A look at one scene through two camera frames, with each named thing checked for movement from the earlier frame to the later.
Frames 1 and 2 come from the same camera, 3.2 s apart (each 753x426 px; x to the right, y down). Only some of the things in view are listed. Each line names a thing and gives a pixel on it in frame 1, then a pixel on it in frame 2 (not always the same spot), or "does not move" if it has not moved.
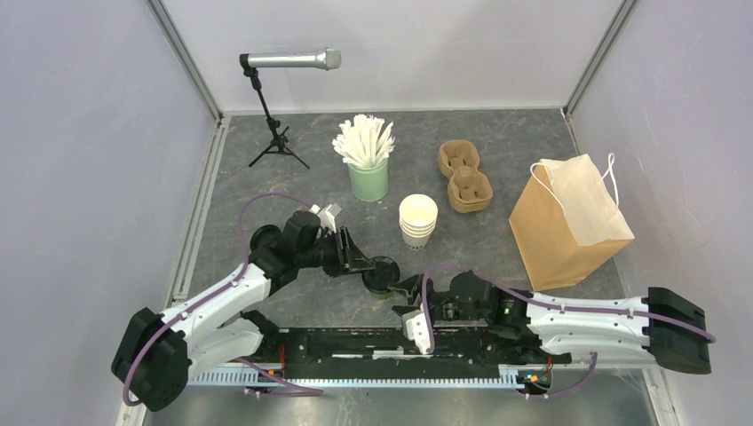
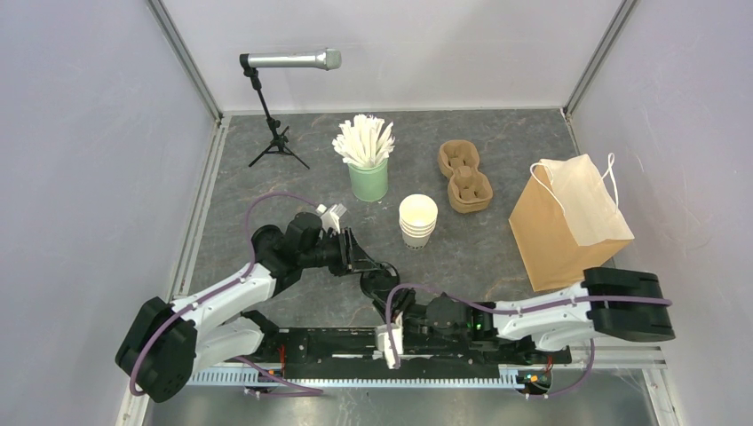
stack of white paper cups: (417, 216) does not move
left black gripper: (343, 256) does not move
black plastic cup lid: (385, 272) does not move
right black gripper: (408, 285) to (401, 301)
